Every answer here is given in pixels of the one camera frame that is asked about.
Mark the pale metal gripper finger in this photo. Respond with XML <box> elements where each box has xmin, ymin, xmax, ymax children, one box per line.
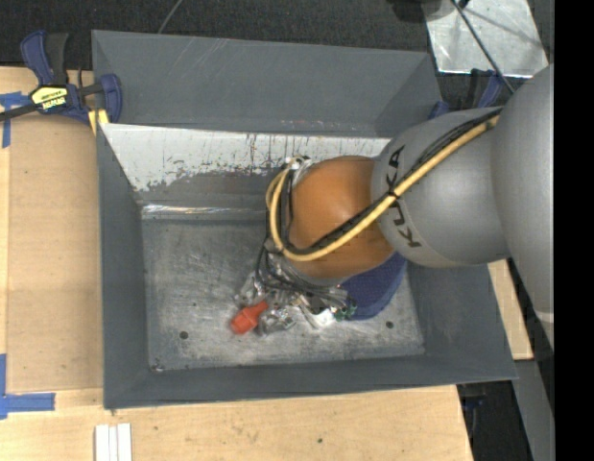
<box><xmin>258</xmin><ymin>305</ymin><xmax>297</xmax><ymax>336</ymax></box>
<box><xmin>234</xmin><ymin>274</ymin><xmax>260</xmax><ymax>307</ymax></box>

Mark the red plastic cap piece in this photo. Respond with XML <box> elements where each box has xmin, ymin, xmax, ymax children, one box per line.
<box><xmin>229</xmin><ymin>300</ymin><xmax>270</xmax><ymax>335</ymax></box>

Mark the grey metal bin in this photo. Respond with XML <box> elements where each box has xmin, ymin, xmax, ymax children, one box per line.
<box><xmin>90</xmin><ymin>29</ymin><xmax>519</xmax><ymax>410</ymax></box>

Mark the dark blue cloth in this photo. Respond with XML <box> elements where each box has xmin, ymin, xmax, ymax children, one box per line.
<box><xmin>338</xmin><ymin>252</ymin><xmax>409</xmax><ymax>322</ymax></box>

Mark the pale wood flat board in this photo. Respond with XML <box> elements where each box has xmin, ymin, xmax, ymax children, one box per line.
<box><xmin>6</xmin><ymin>112</ymin><xmax>106</xmax><ymax>394</ymax></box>

